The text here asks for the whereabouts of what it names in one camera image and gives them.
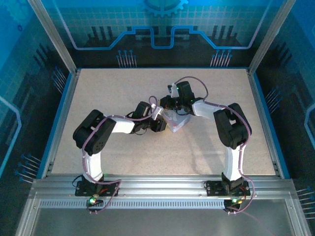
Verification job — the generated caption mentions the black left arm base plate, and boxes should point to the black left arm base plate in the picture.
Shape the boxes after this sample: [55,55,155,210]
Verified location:
[75,180,120,197]

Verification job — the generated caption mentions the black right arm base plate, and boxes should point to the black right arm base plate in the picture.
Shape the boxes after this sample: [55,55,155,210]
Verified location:
[205,180,251,197]

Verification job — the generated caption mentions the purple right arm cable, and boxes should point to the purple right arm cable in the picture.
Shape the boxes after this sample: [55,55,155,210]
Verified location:
[172,76,256,214]

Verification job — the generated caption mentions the green lit connector board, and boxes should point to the green lit connector board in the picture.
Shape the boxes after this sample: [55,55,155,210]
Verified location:
[223,197,244,210]
[86,194,104,207]

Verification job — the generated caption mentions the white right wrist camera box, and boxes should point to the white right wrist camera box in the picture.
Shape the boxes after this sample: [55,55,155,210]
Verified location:
[168,83,179,99]

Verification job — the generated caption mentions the aluminium mounting rail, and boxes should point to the aluminium mounting rail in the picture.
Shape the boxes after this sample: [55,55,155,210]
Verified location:
[28,175,298,201]

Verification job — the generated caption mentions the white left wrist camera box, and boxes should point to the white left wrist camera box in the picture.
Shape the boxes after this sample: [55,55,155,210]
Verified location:
[150,104,164,121]

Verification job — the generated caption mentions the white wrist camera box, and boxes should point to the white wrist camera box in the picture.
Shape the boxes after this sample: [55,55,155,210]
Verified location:
[168,83,179,99]
[150,104,164,121]

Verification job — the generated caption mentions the aluminium frame post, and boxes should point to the aluminium frame post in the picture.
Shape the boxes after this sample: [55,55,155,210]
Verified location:
[27,0,80,75]
[247,0,297,76]

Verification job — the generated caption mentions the aluminium table side rail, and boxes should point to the aluminium table side rail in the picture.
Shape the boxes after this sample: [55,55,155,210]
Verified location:
[41,68,82,179]
[246,68,284,178]

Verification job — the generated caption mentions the slotted grey cable duct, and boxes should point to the slotted grey cable duct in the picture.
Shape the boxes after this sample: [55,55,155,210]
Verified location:
[39,200,286,209]

